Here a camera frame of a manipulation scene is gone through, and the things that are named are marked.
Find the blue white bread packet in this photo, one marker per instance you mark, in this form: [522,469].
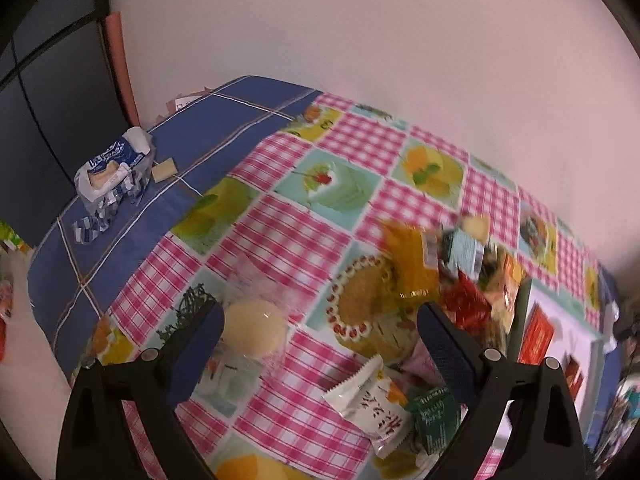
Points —
[115,157]

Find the small cream wrapped snack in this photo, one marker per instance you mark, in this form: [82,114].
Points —
[165,170]

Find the flat red packet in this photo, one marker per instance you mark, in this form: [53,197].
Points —
[537,335]

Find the white snack packet fruit print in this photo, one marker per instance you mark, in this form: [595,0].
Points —
[370,400]

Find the white paper label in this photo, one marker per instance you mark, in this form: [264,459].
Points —
[182,105]

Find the clear packet with round bun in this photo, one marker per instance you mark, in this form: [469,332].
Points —
[255,327]

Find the grey green snack packet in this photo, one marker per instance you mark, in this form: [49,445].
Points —
[462,250]

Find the green yellow box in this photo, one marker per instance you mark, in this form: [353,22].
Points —
[9,239]

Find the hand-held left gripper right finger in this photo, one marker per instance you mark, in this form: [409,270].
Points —
[445,352]

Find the pink checked tablecloth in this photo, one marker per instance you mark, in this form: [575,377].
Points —
[300,240]

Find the pink snack packet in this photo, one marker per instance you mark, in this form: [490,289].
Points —
[417,366]

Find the small red packet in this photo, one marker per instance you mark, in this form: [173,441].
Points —
[574,377]

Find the orange yellow snack packet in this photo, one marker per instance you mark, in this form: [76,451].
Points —
[410,260]

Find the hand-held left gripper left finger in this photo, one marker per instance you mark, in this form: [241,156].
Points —
[200,342]

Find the white tray with teal rim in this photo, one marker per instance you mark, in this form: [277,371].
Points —
[570,327]

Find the orange cracker packet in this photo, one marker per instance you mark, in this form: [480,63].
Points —
[510,275]

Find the blue checked cloth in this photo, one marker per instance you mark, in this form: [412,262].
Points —
[210,125]

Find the red snack packet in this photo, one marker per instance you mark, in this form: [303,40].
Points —
[465,302]

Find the dark cabinet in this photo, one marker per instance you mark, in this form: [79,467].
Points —
[50,110]

